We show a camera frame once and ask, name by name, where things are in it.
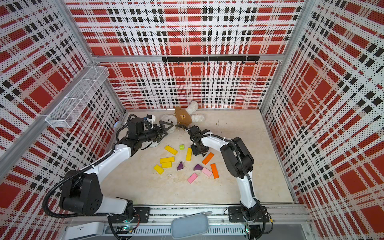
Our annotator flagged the yellow short block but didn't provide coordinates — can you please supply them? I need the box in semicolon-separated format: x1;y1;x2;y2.
161;162;173;169

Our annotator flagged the pink block right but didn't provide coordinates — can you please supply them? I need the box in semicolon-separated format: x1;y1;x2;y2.
202;168;213;178

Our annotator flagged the white teddy bear brown shirt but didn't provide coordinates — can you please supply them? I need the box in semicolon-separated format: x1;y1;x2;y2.
160;101;205;133

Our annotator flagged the yellow long block upper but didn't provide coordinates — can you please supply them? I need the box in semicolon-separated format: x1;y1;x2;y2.
165;145;178;155

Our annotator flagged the pink block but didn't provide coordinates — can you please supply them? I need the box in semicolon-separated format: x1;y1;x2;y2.
187;173;198;184
202;168;213;178

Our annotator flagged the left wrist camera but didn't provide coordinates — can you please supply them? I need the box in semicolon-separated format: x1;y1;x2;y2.
144;115;156;124

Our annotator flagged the orange block lower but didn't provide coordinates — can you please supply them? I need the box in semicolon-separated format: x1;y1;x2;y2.
211;164;220;179

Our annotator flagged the purple triangle block right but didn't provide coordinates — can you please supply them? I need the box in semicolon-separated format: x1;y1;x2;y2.
194;164;204;171

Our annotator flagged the orange block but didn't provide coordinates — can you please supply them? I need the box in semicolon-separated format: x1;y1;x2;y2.
202;153;214;165
211;164;220;179

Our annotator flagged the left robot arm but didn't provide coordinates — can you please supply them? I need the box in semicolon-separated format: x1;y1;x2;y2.
42;114;174;221

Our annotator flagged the purple triangle block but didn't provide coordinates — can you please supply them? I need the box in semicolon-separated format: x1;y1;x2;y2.
177;162;184;171
194;164;204;171

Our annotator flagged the white wire mesh basket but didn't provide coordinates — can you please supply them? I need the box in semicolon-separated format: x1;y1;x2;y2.
46;66;109;128

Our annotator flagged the white box device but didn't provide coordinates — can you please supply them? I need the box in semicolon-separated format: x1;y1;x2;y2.
64;222;104;240

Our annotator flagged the black hook rail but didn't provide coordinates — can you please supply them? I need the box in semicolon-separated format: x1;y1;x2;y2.
162;56;261;64

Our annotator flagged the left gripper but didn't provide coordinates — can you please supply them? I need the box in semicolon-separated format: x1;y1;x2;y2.
138;121;174;143

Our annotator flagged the white alarm clock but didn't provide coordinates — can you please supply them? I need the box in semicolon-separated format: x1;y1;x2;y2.
150;142;160;148

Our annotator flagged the grey pouch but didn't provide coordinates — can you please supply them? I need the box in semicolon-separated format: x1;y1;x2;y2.
171;212;212;240

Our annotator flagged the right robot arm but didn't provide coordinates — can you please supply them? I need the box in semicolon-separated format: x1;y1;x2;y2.
176;125;270;223

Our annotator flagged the yellow long block middle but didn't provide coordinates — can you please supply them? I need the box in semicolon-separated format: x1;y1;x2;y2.
160;157;175;164

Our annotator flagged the yellow small block left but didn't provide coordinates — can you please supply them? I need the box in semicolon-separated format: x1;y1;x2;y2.
154;165;164;175

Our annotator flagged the pink block lower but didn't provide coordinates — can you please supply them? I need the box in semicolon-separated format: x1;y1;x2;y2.
187;173;198;184

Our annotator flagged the purple triangle block left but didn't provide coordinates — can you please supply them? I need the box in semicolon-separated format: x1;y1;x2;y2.
177;162;184;171

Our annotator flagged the orange block middle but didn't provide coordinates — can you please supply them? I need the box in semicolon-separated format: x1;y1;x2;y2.
202;153;214;165

